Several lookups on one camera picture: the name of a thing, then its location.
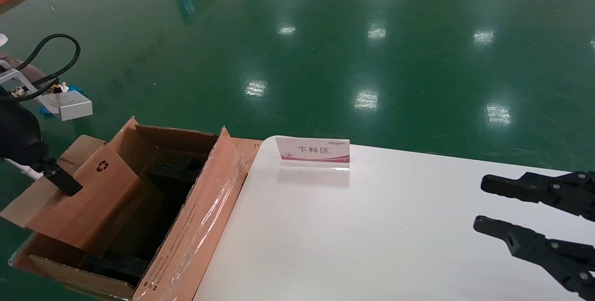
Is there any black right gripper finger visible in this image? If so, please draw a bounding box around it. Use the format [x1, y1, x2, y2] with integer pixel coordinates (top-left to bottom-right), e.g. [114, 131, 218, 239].
[473, 216, 595, 301]
[480, 171, 595, 222]

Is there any acrylic sign with red stripe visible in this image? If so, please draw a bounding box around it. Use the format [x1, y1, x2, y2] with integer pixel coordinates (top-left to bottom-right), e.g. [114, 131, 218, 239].
[275, 137, 350, 171]

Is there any large open cardboard box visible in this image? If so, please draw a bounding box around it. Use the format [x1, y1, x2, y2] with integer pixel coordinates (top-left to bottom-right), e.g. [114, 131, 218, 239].
[8, 116, 249, 301]

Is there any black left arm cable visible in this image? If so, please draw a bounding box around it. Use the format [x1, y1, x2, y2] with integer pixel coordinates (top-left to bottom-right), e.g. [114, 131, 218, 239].
[0, 34, 81, 102]

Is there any white pipe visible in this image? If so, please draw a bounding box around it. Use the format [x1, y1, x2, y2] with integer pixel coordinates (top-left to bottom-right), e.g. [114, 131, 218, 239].
[5, 158, 45, 181]

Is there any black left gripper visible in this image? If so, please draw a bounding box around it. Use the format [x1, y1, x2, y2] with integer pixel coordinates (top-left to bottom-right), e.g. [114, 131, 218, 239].
[0, 86, 83, 197]

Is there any small cardboard box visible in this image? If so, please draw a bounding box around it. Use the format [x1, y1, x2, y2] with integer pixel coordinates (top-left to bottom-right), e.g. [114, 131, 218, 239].
[0, 135, 163, 254]

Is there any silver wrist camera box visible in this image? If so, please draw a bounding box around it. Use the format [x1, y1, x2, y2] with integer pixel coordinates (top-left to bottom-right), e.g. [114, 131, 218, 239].
[0, 69, 93, 122]

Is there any brown wooden platform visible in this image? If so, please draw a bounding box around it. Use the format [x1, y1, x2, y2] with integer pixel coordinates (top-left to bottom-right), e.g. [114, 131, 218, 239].
[231, 137, 264, 172]

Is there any black foam block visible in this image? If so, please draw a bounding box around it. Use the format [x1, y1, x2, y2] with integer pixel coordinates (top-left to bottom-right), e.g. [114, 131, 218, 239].
[148, 151, 208, 188]
[79, 251, 152, 288]

